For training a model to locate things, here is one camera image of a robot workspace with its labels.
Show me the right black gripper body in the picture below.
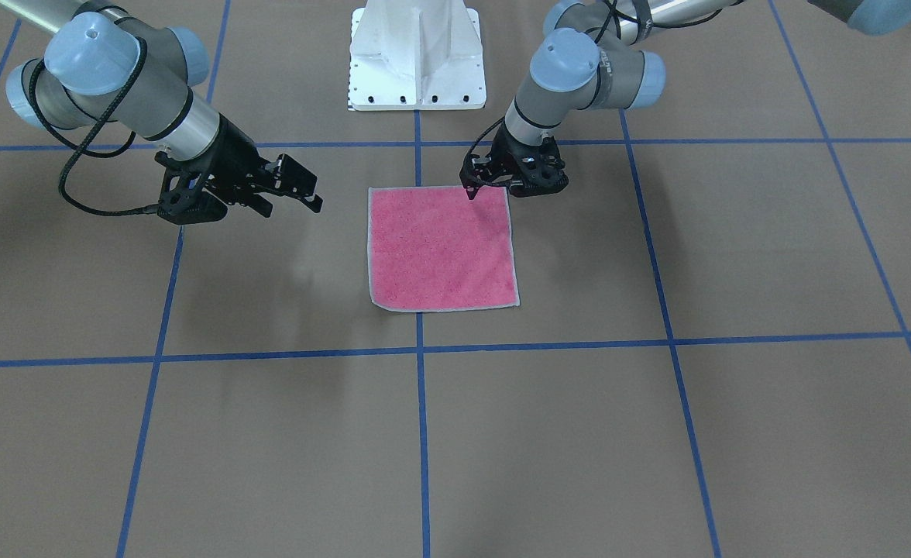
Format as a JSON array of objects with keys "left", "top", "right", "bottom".
[{"left": 205, "top": 115, "right": 277, "bottom": 204}]

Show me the white camera mast with base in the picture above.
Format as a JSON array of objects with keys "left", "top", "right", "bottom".
[{"left": 347, "top": 1, "right": 487, "bottom": 111}]

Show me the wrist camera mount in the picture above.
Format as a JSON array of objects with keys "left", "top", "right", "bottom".
[
  {"left": 154, "top": 151, "right": 228, "bottom": 226},
  {"left": 507, "top": 136, "right": 569, "bottom": 198}
]

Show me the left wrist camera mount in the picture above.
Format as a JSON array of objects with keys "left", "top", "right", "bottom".
[{"left": 507, "top": 136, "right": 569, "bottom": 198}]

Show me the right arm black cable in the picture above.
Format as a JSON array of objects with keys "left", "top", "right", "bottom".
[{"left": 28, "top": 8, "right": 163, "bottom": 218}]

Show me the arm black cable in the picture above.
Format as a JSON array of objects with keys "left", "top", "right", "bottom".
[
  {"left": 467, "top": 0, "right": 743, "bottom": 167},
  {"left": 28, "top": 8, "right": 163, "bottom": 218}
]

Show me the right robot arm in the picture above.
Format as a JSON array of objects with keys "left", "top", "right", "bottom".
[{"left": 0, "top": 1, "right": 322, "bottom": 225}]

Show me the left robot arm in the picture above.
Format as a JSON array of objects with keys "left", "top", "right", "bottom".
[{"left": 459, "top": 1, "right": 911, "bottom": 200}]

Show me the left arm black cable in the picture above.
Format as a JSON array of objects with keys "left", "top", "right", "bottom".
[{"left": 467, "top": 0, "right": 743, "bottom": 167}]

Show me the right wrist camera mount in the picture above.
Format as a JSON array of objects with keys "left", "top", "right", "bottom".
[{"left": 154, "top": 151, "right": 228, "bottom": 226}]

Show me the pink towel with grey edge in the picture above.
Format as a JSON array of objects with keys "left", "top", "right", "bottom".
[{"left": 366, "top": 186, "right": 521, "bottom": 313}]

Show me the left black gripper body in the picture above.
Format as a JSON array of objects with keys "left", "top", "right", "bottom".
[{"left": 491, "top": 122, "right": 559, "bottom": 179}]

